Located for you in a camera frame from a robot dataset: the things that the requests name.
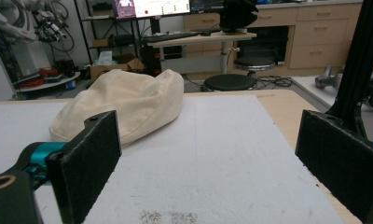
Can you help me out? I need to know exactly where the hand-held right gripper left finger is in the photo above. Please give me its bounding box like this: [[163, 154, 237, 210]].
[[45, 109, 123, 224]]

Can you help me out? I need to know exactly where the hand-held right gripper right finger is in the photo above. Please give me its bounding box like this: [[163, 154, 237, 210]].
[[295, 109, 373, 224]]

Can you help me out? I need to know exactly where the cream fabric hat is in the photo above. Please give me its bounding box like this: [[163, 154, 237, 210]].
[[48, 68, 185, 148]]

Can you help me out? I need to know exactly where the grey metal tool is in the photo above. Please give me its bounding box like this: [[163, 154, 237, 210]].
[[314, 64, 345, 90]]

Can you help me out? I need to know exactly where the round white low table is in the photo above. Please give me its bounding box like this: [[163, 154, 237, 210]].
[[12, 66, 82, 93]]

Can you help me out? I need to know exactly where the cardboard box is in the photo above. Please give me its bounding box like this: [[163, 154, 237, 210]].
[[90, 57, 145, 82]]

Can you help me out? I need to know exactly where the white foam mat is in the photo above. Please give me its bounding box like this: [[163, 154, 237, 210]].
[[0, 93, 347, 224]]

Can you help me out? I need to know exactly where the wooden drawer cabinet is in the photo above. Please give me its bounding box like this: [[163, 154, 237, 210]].
[[183, 0, 365, 77]]

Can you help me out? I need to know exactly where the black round stool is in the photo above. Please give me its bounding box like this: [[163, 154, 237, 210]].
[[233, 56, 276, 77], [202, 73, 258, 92]]

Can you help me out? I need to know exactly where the black metal shelf rack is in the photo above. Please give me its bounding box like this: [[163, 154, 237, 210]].
[[74, 0, 145, 65]]

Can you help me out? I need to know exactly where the black keyboard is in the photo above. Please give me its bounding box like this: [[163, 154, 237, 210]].
[[141, 31, 203, 44]]

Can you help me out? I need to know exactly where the computer monitor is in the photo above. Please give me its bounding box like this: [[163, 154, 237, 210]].
[[112, 0, 192, 20]]

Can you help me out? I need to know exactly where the light wooden desk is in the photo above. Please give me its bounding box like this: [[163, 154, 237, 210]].
[[146, 31, 257, 75]]

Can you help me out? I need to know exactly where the black aluminium frame post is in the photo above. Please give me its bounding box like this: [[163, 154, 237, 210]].
[[325, 0, 373, 138]]

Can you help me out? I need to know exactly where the white robot arm with cables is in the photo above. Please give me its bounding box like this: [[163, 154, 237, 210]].
[[0, 0, 76, 52]]

